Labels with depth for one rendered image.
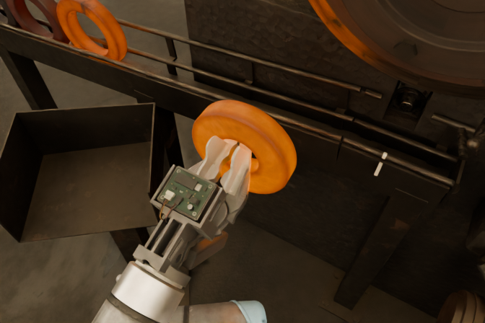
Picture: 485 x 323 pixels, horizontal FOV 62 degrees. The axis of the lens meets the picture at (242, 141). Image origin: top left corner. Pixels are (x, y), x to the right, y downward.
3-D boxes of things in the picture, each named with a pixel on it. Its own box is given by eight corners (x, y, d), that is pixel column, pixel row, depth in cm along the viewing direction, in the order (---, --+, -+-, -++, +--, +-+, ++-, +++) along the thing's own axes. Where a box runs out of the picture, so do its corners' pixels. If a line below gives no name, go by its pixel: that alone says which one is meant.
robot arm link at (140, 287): (176, 324, 49) (123, 291, 51) (195, 289, 50) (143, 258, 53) (154, 323, 42) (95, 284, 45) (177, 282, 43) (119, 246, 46)
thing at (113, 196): (111, 261, 133) (14, 111, 76) (191, 254, 134) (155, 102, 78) (103, 327, 120) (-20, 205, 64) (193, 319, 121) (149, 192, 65)
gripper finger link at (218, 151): (240, 114, 52) (203, 176, 49) (247, 135, 57) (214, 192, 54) (219, 106, 53) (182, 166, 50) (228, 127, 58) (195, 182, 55)
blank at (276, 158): (194, 86, 56) (180, 101, 54) (298, 116, 50) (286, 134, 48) (211, 159, 67) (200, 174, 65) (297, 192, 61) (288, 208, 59)
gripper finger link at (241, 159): (262, 123, 51) (226, 187, 48) (266, 143, 56) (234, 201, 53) (240, 114, 52) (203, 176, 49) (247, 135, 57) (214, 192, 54)
